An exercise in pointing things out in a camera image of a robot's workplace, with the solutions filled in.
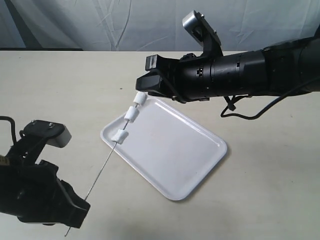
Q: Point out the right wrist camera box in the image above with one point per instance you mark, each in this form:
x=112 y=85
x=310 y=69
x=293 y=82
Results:
x=198 y=27

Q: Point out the white rectangular plastic tray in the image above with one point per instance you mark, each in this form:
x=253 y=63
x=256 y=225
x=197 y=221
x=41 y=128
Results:
x=169 y=150

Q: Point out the white marshmallow piece lowest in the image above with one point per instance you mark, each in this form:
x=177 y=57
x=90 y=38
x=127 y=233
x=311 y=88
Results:
x=119 y=136

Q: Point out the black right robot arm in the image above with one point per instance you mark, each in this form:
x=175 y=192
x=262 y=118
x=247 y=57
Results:
x=271 y=71

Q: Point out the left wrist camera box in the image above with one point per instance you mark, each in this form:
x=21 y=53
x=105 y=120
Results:
x=39 y=133

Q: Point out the white marshmallow piece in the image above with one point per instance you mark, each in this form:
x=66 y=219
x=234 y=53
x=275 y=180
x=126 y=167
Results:
x=140 y=98
x=132 y=114

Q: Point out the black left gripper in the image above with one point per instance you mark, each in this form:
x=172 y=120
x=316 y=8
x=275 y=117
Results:
x=34 y=194

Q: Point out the grey wrinkled backdrop curtain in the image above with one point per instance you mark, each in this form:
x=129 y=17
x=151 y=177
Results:
x=152 y=25

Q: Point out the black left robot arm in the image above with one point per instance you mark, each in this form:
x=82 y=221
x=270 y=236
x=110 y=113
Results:
x=34 y=194

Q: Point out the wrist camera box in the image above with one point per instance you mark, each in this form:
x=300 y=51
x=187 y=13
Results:
x=198 y=27
x=39 y=133

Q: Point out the thin metal skewer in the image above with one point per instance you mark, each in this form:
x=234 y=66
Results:
x=106 y=160

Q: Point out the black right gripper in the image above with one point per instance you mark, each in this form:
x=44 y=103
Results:
x=188 y=79

